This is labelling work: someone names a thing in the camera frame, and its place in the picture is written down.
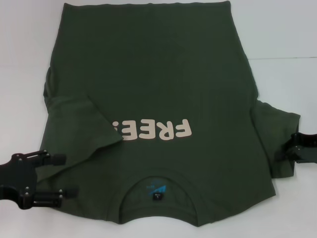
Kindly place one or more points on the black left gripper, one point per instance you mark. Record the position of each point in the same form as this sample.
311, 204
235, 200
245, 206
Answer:
18, 176

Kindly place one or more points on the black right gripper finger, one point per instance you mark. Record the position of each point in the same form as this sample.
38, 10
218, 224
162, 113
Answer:
307, 156
304, 138

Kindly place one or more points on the dark green FREE shirt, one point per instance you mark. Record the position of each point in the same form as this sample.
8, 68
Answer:
148, 74

